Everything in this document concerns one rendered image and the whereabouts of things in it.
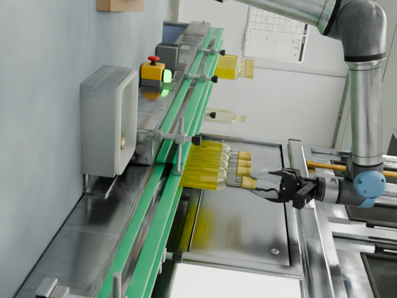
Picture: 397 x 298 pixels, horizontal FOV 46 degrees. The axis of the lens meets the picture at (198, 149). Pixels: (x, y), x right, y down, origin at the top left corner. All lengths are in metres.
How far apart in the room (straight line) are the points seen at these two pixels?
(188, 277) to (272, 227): 0.35
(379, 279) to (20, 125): 1.03
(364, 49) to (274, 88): 6.30
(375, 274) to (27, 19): 1.11
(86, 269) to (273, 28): 6.48
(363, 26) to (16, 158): 0.81
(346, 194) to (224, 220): 0.36
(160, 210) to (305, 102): 6.50
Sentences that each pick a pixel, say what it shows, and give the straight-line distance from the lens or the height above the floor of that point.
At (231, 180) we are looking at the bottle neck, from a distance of 1.39.
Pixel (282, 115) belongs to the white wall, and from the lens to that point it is 7.60.
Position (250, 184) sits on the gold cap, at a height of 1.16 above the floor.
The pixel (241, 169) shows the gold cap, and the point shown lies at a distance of 1.44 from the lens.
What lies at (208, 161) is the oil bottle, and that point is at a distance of 1.44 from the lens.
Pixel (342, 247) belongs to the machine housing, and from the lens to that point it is 1.52.
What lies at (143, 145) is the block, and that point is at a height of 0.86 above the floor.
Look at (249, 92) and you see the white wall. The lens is 7.47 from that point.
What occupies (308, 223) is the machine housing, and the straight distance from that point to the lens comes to 1.51.
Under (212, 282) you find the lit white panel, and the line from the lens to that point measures 1.21.
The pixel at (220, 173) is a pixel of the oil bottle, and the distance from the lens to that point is 1.37.
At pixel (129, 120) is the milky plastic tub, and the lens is 1.24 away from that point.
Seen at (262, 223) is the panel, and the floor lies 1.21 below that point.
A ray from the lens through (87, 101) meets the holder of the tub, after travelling 1.08.
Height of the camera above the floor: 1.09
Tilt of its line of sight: 4 degrees down
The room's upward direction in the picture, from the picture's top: 97 degrees clockwise
